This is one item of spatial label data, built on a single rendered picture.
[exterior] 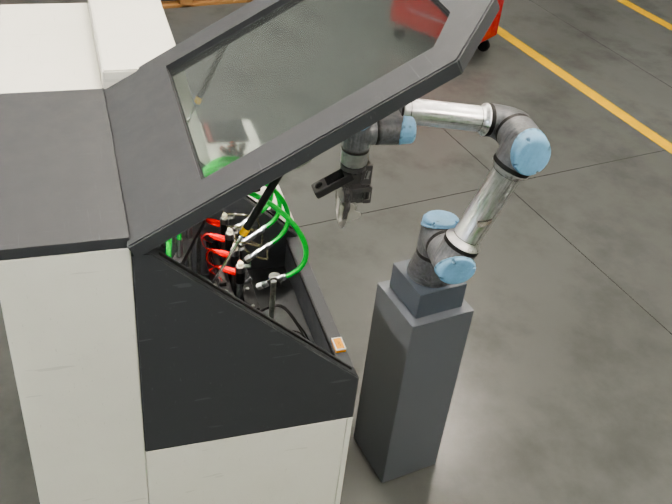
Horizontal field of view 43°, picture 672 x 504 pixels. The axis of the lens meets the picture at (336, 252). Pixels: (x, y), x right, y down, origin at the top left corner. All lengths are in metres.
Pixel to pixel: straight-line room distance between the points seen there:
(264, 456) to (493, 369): 1.62
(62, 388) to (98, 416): 0.14
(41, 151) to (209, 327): 0.59
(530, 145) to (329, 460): 1.07
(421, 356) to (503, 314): 1.32
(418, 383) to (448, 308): 0.31
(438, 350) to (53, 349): 1.36
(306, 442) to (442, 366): 0.70
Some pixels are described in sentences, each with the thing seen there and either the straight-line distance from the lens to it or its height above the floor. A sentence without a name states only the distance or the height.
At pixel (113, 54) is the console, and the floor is 1.55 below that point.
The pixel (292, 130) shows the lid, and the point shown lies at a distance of 1.84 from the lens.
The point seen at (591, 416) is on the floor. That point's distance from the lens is 3.79.
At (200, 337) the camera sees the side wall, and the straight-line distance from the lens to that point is 2.07.
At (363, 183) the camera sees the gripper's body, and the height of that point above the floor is 1.36.
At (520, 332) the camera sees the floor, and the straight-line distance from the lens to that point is 4.06.
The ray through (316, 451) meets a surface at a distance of 2.51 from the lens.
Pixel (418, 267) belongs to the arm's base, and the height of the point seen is 0.95.
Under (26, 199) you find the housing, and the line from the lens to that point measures 2.00.
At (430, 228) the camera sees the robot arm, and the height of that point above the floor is 1.11.
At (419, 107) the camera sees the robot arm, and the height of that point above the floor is 1.53.
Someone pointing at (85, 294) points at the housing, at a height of 1.36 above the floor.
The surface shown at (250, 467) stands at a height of 0.65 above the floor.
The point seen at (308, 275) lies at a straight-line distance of 2.63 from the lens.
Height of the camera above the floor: 2.60
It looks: 37 degrees down
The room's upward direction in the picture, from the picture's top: 7 degrees clockwise
